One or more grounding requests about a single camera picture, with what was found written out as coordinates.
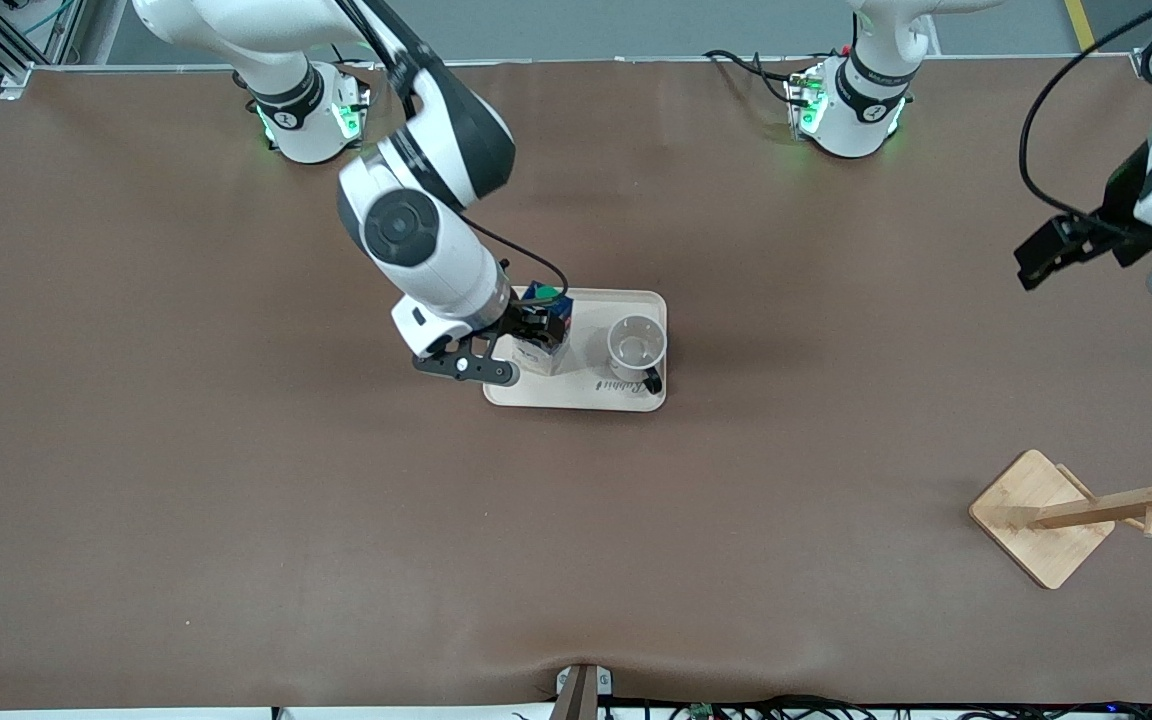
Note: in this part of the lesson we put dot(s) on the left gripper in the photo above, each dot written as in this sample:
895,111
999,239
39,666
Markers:
1122,206

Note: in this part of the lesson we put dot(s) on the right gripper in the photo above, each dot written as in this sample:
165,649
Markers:
519,321

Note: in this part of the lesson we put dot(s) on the blue milk carton green cap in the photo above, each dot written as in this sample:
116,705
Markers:
541,358

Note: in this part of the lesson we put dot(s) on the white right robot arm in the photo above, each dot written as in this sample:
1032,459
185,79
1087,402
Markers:
406,230

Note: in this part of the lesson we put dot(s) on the white rabbit print tray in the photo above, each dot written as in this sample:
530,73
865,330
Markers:
576,395

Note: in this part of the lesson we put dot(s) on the brown table cover sheet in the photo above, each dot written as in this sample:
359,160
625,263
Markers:
336,500

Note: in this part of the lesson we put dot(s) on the bamboo mug tree stand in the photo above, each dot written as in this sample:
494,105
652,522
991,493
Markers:
1036,520

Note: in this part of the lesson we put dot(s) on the small green circuit board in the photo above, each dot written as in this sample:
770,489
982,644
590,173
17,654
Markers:
702,711

